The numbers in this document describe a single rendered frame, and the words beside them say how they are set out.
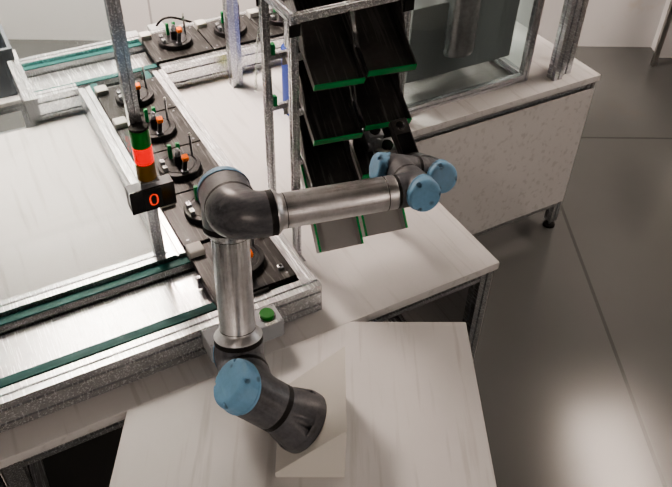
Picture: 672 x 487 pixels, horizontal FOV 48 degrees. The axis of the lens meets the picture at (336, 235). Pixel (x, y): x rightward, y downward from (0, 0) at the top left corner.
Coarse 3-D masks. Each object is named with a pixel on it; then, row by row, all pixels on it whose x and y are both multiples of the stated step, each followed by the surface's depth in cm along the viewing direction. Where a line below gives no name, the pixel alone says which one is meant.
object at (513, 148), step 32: (544, 64) 326; (576, 64) 327; (480, 96) 305; (512, 96) 306; (544, 96) 311; (576, 96) 322; (416, 128) 287; (448, 128) 296; (480, 128) 304; (512, 128) 314; (544, 128) 324; (576, 128) 336; (448, 160) 306; (480, 160) 316; (512, 160) 327; (544, 160) 338; (448, 192) 318; (480, 192) 329; (512, 192) 341; (544, 192) 354; (480, 224) 344; (544, 224) 377
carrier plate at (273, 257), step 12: (264, 240) 221; (264, 252) 217; (276, 252) 217; (192, 264) 215; (204, 264) 213; (264, 264) 213; (276, 264) 213; (288, 264) 214; (204, 276) 209; (252, 276) 210; (264, 276) 210; (276, 276) 210; (288, 276) 210; (216, 300) 203
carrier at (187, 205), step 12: (192, 192) 237; (180, 204) 233; (192, 204) 230; (168, 216) 228; (180, 216) 228; (192, 216) 225; (180, 228) 224; (192, 228) 224; (180, 240) 220; (192, 240) 220; (204, 240) 221
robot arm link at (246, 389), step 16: (224, 368) 169; (240, 368) 165; (256, 368) 166; (224, 384) 166; (240, 384) 162; (256, 384) 164; (272, 384) 167; (224, 400) 164; (240, 400) 162; (256, 400) 163; (272, 400) 165; (288, 400) 168; (240, 416) 165; (256, 416) 165; (272, 416) 166
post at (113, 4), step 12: (108, 0) 165; (108, 12) 166; (120, 12) 167; (120, 24) 169; (120, 36) 171; (120, 48) 173; (120, 60) 174; (120, 72) 176; (132, 72) 178; (132, 84) 179; (132, 96) 181; (132, 108) 184; (132, 120) 185; (156, 216) 207; (156, 228) 210; (156, 240) 212; (156, 252) 215
